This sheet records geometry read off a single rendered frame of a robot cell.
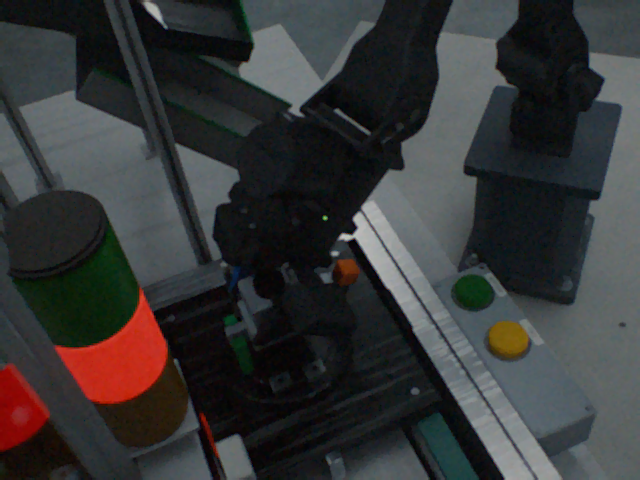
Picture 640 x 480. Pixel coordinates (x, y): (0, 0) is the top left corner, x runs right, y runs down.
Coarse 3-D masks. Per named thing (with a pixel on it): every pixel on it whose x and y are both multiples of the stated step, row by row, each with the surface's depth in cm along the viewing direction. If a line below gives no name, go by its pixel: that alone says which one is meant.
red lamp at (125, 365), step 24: (144, 312) 37; (120, 336) 35; (144, 336) 37; (72, 360) 36; (96, 360) 36; (120, 360) 36; (144, 360) 38; (96, 384) 37; (120, 384) 38; (144, 384) 39
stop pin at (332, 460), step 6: (336, 450) 73; (330, 456) 72; (336, 456) 72; (330, 462) 72; (336, 462) 72; (342, 462) 72; (330, 468) 72; (336, 468) 73; (342, 468) 73; (330, 474) 74; (336, 474) 74; (342, 474) 74
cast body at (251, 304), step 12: (252, 276) 72; (264, 276) 71; (276, 276) 71; (240, 288) 72; (252, 288) 71; (264, 288) 70; (276, 288) 70; (288, 288) 71; (252, 300) 71; (264, 300) 70; (240, 312) 74; (252, 312) 70; (264, 312) 70; (240, 324) 74; (252, 324) 72; (228, 336) 73; (252, 336) 72; (288, 336) 74
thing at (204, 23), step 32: (0, 0) 68; (32, 0) 68; (64, 0) 69; (96, 0) 70; (128, 0) 70; (160, 0) 81; (192, 0) 83; (224, 0) 85; (96, 32) 72; (160, 32) 73; (192, 32) 74; (224, 32) 80
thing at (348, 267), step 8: (336, 264) 74; (344, 264) 74; (352, 264) 74; (328, 272) 75; (336, 272) 74; (344, 272) 73; (352, 272) 73; (320, 280) 74; (328, 280) 74; (336, 280) 74; (344, 280) 74; (352, 280) 74; (336, 288) 75; (344, 288) 75
